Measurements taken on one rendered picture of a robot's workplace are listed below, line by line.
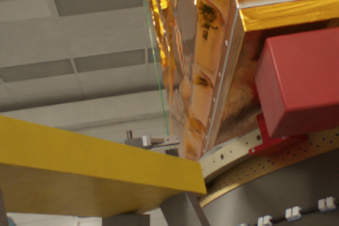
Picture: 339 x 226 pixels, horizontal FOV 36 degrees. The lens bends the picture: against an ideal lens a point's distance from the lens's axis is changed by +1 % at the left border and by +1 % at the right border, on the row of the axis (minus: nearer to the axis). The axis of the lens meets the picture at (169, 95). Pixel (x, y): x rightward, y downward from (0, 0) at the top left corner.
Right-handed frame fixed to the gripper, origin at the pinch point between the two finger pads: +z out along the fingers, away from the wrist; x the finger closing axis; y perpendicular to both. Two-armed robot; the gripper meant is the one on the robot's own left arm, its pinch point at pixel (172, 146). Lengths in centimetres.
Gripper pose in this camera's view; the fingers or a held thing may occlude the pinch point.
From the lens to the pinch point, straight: 153.0
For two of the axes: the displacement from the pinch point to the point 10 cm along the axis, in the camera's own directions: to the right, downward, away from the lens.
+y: -1.7, -9.1, 3.8
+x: 0.0, 3.9, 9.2
